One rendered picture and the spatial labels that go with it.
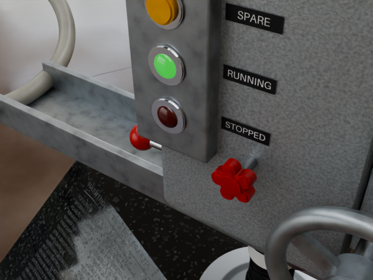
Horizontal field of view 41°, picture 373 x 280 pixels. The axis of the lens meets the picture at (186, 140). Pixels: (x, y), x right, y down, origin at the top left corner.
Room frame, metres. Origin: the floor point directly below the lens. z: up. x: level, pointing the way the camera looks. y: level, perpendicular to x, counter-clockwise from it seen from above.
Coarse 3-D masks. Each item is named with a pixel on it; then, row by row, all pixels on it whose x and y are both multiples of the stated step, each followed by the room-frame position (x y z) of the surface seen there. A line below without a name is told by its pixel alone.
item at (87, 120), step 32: (0, 96) 0.62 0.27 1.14; (64, 96) 0.68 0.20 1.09; (96, 96) 0.66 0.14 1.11; (128, 96) 0.62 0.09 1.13; (32, 128) 0.58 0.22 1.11; (64, 128) 0.54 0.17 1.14; (96, 128) 0.60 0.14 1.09; (128, 128) 0.60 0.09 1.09; (96, 160) 0.51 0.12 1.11; (128, 160) 0.48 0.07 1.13; (160, 160) 0.53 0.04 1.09; (160, 192) 0.45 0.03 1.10
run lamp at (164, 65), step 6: (162, 54) 0.36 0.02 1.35; (156, 60) 0.36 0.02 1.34; (162, 60) 0.35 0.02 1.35; (168, 60) 0.35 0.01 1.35; (156, 66) 0.36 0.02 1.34; (162, 66) 0.35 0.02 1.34; (168, 66) 0.35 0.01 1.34; (174, 66) 0.35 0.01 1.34; (162, 72) 0.35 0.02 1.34; (168, 72) 0.35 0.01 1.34; (174, 72) 0.35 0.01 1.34; (168, 78) 0.35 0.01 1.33
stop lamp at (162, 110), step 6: (162, 108) 0.36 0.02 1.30; (168, 108) 0.35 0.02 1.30; (162, 114) 0.35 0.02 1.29; (168, 114) 0.35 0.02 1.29; (174, 114) 0.35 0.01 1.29; (162, 120) 0.35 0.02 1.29; (168, 120) 0.35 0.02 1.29; (174, 120) 0.35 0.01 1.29; (168, 126) 0.35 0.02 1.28; (174, 126) 0.35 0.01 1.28
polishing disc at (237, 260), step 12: (228, 252) 0.52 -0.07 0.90; (240, 252) 0.52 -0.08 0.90; (216, 264) 0.49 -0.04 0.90; (228, 264) 0.49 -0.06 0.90; (240, 264) 0.49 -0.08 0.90; (204, 276) 0.47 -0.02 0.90; (216, 276) 0.47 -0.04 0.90; (228, 276) 0.47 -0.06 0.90; (240, 276) 0.47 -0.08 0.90; (300, 276) 0.47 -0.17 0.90
